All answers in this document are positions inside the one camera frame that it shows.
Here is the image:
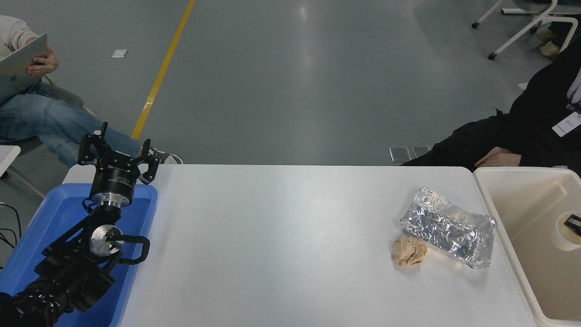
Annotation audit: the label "blue plastic tray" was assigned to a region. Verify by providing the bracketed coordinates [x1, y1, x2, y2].
[0, 183, 158, 327]

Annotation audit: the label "white name badge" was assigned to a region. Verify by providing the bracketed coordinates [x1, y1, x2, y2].
[552, 111, 581, 138]

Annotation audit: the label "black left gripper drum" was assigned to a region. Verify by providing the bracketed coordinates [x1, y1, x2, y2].
[90, 159, 139, 198]

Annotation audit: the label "large pale bin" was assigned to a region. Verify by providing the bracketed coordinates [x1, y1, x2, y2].
[473, 166, 581, 327]

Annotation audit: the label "white wheeled chair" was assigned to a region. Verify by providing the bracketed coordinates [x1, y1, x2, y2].
[472, 0, 580, 61]

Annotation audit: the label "crumpled tan paper ball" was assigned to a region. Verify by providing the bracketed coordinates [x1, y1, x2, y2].
[391, 236, 428, 267]

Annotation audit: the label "small white table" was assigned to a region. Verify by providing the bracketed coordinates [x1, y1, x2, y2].
[0, 145, 21, 178]

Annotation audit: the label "person's hand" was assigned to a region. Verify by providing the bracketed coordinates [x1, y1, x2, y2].
[26, 45, 60, 77]
[474, 153, 523, 169]

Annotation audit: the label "person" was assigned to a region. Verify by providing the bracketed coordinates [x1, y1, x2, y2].
[536, 0, 581, 59]
[0, 15, 184, 169]
[400, 40, 581, 178]

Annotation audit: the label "black cables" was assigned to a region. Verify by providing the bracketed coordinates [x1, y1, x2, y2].
[0, 203, 22, 250]

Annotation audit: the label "white paper cup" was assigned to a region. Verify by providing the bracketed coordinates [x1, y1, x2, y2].
[556, 210, 581, 252]

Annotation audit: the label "grey laptop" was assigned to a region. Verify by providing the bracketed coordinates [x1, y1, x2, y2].
[0, 33, 49, 106]

